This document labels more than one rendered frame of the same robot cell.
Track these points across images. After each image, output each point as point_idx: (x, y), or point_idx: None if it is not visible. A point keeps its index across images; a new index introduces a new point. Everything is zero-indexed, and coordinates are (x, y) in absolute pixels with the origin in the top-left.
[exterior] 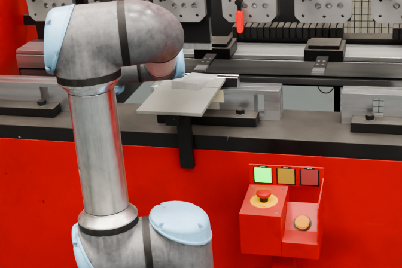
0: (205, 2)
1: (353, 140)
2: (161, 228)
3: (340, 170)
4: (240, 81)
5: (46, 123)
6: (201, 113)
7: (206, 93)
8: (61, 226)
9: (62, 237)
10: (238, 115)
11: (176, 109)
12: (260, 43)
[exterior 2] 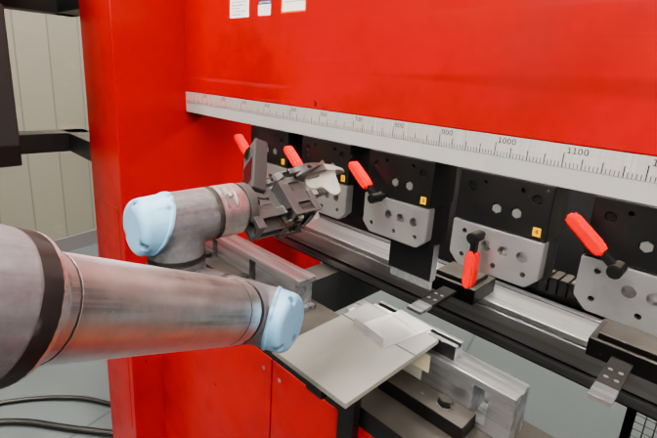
0: (430, 222)
1: None
2: None
3: None
4: (483, 335)
5: None
6: (345, 405)
7: (388, 360)
8: (225, 419)
9: (224, 431)
10: (439, 408)
11: (319, 374)
12: (530, 294)
